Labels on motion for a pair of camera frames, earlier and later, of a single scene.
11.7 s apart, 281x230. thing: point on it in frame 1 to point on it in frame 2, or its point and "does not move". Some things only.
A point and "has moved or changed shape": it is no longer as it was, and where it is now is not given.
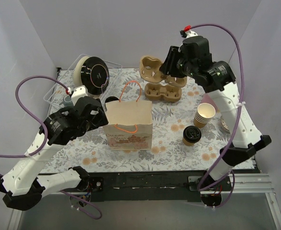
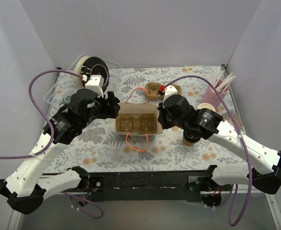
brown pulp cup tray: x=150 y=70 to x=143 y=123
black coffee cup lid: x=191 y=134 does not move
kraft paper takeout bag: x=129 y=120 has moved or changed shape
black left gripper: x=98 y=117 to x=111 y=107
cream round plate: x=77 y=71 does not move
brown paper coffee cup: x=186 y=143 does not move
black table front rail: x=170 y=186 does not move
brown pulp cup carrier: x=166 y=92 does not move
